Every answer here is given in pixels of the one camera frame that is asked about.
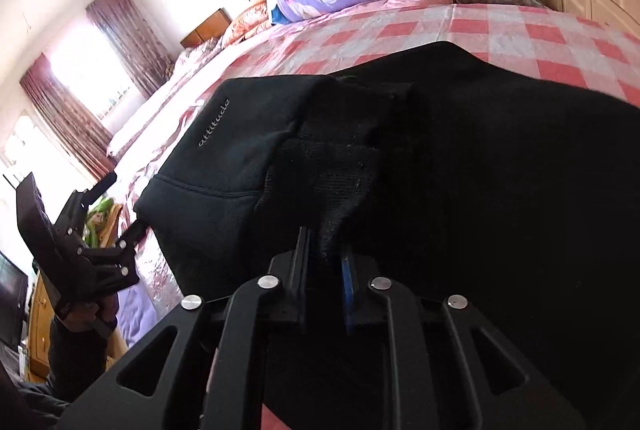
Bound dark monitor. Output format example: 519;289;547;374
0;254;29;347

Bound pink checked bed sheet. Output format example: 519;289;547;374
125;0;640;311

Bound wooden dresser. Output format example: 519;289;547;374
26;269;57;383

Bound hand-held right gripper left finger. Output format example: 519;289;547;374
55;226;313;430

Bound person's left forearm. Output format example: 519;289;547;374
46;317;110;403

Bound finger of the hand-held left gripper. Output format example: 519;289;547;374
79;216;152;297
80;171;119;211

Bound person's left hand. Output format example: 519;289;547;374
52;292;121;337

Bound black pants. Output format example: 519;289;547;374
134;41;640;430

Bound floral orange pillow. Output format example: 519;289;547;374
222;1;275;47

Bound wooden nightstand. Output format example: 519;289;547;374
180;8;232;49

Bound dark red curtain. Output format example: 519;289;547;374
85;0;174;100
19;53;119;179

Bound yellow green cloth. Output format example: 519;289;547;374
86;196;125;253

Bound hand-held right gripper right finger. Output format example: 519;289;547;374
340;245;587;430

